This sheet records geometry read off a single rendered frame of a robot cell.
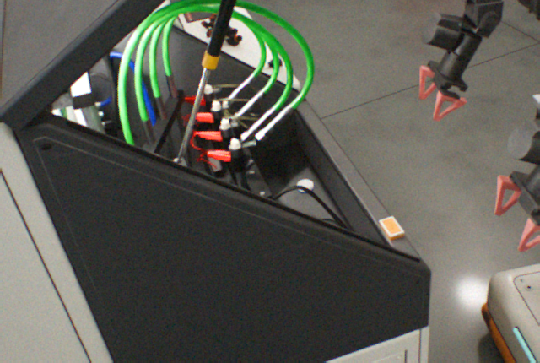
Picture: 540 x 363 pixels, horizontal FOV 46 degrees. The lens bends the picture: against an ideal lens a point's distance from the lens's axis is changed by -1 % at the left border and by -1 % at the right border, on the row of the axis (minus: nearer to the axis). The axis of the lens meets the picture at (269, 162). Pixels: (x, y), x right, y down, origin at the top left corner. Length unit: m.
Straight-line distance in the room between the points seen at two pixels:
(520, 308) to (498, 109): 1.52
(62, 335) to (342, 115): 2.48
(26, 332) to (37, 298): 0.07
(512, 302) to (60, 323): 1.43
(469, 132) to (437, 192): 0.48
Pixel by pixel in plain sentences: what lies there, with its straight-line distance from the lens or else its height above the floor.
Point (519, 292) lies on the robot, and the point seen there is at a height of 0.28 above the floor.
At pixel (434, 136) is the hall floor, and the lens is 3.18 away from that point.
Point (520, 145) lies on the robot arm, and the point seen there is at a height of 1.19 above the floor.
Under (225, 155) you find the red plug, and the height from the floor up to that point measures 1.07.
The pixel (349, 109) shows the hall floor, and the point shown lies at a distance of 3.38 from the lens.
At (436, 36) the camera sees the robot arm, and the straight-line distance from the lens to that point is 1.44.
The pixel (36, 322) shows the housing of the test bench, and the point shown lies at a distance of 1.04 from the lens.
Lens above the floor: 1.85
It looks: 37 degrees down
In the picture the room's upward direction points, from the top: 8 degrees counter-clockwise
